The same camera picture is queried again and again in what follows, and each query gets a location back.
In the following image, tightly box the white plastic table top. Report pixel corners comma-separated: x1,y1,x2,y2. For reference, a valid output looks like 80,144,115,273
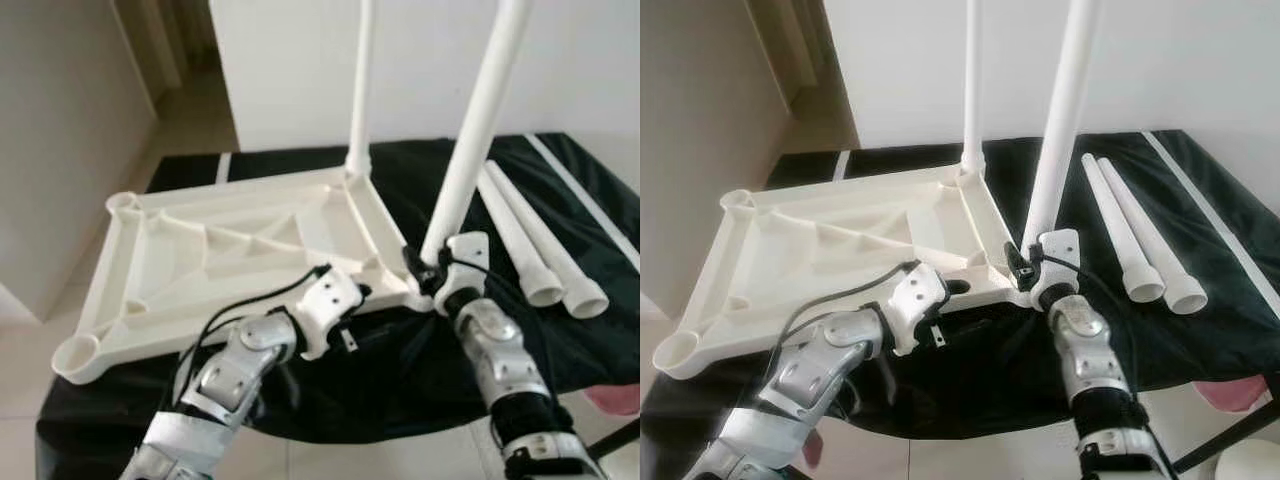
652,165,1036,383
52,165,446,386

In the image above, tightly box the black cloth table cover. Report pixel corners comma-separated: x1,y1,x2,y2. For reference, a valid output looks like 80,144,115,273
35,130,641,480
640,128,1280,480

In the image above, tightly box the black metal rod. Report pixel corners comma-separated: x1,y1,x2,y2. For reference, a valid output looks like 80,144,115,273
1172,405,1280,473
590,418,641,456

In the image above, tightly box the white round base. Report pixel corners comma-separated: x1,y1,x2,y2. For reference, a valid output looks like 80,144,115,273
1205,440,1280,480

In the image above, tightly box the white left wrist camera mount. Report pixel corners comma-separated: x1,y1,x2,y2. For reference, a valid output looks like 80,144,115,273
290,265,366,361
878,262,953,358

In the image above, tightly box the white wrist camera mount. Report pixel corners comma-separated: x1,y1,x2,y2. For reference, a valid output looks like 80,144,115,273
432,232,491,316
1030,228,1083,311
290,265,366,361
878,262,953,358

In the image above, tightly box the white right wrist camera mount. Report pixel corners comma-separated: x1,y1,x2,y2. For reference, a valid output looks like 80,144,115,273
432,232,491,316
1030,228,1083,311

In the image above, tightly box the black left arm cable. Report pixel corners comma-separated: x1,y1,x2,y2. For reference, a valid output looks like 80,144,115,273
760,260,921,406
172,263,333,406

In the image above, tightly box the beige door frame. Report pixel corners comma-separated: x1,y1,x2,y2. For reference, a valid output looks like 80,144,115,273
745,0,831,111
112,0,216,96

